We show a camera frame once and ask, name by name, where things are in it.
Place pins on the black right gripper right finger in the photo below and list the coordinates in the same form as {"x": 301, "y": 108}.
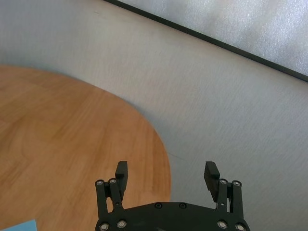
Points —
{"x": 211, "y": 183}

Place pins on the black wall rail strip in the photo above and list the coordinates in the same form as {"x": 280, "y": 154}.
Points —
{"x": 204, "y": 36}

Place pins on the blue foam cube block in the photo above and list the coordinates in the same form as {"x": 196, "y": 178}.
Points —
{"x": 24, "y": 226}

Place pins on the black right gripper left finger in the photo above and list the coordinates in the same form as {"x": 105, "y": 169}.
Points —
{"x": 120, "y": 183}

